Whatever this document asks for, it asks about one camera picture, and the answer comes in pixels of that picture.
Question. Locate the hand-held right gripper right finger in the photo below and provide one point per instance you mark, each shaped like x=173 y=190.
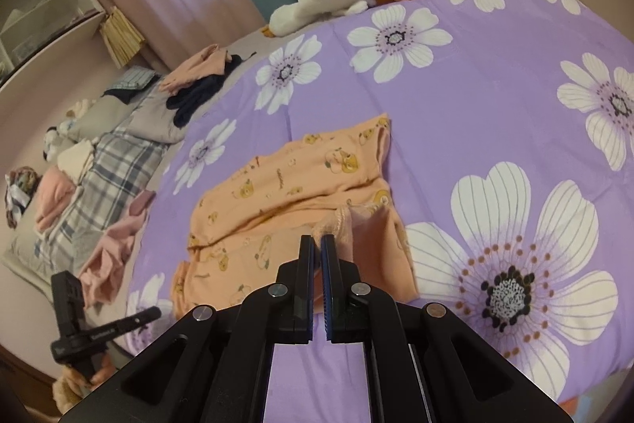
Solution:
x=328 y=269

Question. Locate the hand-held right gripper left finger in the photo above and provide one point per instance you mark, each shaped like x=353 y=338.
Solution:
x=308 y=269

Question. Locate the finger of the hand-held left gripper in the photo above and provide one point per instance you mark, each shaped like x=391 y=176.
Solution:
x=136 y=318

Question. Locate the orange printed baby shirt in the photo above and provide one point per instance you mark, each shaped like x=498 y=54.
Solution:
x=292 y=205

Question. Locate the dark navy clothes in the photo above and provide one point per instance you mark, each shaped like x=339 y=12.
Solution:
x=198 y=98

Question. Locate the folded pink clothes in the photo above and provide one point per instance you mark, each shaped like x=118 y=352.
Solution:
x=198 y=66

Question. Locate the crumpled pink garment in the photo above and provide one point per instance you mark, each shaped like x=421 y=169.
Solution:
x=111 y=254

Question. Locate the folded pink cloth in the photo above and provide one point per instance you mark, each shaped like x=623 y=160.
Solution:
x=55 y=200

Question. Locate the multicoloured crumpled cloth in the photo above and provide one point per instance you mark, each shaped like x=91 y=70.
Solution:
x=20 y=195

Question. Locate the cream folded cloth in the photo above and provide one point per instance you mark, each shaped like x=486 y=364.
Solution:
x=75 y=158

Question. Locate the purple floral blanket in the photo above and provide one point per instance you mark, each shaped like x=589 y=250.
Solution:
x=470 y=155

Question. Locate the small plush toys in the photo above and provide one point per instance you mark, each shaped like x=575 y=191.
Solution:
x=64 y=125

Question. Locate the grey pillow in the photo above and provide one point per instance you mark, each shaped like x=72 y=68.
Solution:
x=143 y=118

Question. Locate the blue striped pillow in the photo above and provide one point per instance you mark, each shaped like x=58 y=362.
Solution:
x=134 y=78

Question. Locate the yellow striped hanging fabric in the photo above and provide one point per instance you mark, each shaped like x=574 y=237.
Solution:
x=121 y=39

